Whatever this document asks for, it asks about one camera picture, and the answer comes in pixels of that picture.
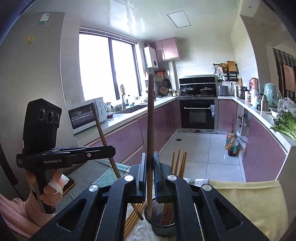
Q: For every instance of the black built-in oven stove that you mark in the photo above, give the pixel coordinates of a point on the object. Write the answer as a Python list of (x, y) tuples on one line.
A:
[(199, 104)]

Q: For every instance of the bamboo chopstick red end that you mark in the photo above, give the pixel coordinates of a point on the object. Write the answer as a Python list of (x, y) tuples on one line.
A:
[(150, 144)]

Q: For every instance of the white microwave oven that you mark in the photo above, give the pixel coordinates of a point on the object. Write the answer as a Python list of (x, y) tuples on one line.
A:
[(81, 114)]

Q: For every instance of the white water heater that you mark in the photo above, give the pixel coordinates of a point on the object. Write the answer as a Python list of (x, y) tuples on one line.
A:
[(150, 57)]

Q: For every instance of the pink lower cabinets left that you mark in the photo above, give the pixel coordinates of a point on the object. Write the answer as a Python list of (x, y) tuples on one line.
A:
[(130, 139)]

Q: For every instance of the ceiling light panel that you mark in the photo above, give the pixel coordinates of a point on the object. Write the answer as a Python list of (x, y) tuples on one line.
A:
[(179, 19)]

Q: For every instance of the teal air fryer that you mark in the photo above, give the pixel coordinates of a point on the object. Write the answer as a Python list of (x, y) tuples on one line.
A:
[(272, 94)]

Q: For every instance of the kitchen window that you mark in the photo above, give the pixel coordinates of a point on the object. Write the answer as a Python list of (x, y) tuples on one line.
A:
[(107, 60)]

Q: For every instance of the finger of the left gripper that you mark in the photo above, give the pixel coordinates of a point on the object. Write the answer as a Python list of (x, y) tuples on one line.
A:
[(92, 153)]

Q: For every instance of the left camera box black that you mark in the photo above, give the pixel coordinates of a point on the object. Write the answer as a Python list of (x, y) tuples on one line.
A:
[(41, 123)]

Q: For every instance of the yellow cooking oil bottle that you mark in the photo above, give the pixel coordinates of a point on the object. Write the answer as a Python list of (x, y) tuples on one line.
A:
[(229, 138)]

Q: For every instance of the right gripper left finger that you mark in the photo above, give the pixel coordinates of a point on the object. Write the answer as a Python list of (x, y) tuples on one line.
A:
[(98, 213)]

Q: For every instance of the pink lower cabinets right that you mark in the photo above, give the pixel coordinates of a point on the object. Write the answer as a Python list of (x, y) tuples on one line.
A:
[(266, 151)]

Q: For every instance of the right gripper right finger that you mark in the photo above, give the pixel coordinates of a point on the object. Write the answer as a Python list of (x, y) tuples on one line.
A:
[(201, 213)]

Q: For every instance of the wall spice rack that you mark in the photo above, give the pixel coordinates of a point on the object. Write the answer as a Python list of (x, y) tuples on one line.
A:
[(226, 71)]

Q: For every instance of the pink kettle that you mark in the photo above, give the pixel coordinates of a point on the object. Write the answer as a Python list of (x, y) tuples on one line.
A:
[(254, 85)]

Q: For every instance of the pink cabinets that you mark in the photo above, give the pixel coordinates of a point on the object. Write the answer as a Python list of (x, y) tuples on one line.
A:
[(266, 151), (130, 139)]

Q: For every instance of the yellow green cloth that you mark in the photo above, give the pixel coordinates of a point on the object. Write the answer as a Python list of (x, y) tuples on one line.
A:
[(263, 203)]

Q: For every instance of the patterned beige green tablecloth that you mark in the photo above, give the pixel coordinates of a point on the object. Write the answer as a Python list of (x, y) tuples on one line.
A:
[(100, 172)]

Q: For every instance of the black mesh utensil cup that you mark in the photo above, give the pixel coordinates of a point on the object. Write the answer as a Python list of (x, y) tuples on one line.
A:
[(159, 228)]

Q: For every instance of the steel pot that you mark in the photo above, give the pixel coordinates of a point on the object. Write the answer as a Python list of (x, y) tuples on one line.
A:
[(240, 91)]

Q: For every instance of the green leafy vegetables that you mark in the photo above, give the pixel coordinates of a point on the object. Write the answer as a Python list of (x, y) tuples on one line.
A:
[(284, 123)]

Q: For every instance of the silver refrigerator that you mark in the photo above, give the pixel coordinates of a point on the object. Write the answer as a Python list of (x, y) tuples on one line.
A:
[(30, 69)]

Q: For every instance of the sink faucet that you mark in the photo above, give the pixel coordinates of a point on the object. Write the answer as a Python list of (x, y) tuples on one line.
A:
[(122, 90)]

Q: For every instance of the pink upper cabinet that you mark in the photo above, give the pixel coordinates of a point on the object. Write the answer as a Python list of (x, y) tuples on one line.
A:
[(166, 49)]

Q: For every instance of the dark sauce bottle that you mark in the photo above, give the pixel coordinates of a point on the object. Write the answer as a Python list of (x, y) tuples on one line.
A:
[(233, 147)]

